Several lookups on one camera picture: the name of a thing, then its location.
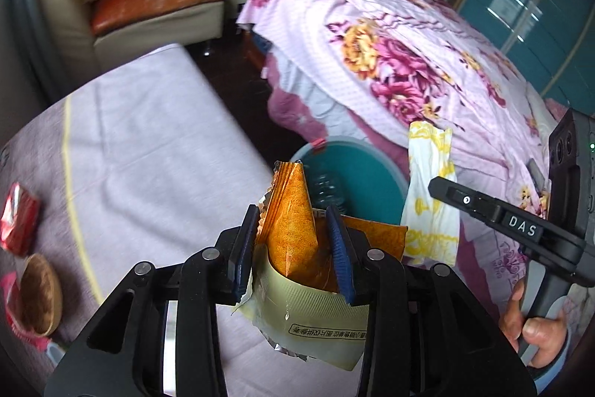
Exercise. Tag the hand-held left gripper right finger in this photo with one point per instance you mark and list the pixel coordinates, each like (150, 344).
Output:
(339, 253)

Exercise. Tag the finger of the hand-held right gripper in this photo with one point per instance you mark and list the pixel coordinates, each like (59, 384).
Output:
(492, 213)

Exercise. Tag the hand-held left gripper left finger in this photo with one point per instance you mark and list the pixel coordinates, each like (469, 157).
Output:
(244, 248)

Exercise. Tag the orange yellow snack bag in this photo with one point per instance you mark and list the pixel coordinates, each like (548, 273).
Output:
(288, 215)

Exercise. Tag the clear plastic bottle green label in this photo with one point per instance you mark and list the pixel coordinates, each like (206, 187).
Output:
(327, 190)

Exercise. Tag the white yellow tissue wrapper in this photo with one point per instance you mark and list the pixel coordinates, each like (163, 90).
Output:
(430, 173)

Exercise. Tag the teal plastic bin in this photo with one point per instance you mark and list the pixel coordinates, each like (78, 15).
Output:
(367, 178)

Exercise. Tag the brown paper bowl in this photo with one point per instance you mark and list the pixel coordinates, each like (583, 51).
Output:
(39, 294)

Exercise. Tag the red foil wrapper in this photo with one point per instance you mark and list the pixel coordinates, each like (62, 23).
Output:
(18, 220)

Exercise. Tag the person's right hand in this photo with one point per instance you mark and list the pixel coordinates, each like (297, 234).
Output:
(539, 336)

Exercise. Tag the pink white bed sheet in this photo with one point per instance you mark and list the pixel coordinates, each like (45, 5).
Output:
(488, 257)

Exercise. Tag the teal wardrobe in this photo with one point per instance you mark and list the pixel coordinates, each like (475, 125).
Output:
(520, 6)

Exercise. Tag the pink floral quilt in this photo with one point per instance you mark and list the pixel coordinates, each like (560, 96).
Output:
(372, 53)

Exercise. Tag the cream leather sofa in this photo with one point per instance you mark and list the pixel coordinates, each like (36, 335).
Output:
(69, 15)

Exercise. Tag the grey blue curtain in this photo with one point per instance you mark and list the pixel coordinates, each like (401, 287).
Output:
(21, 6)

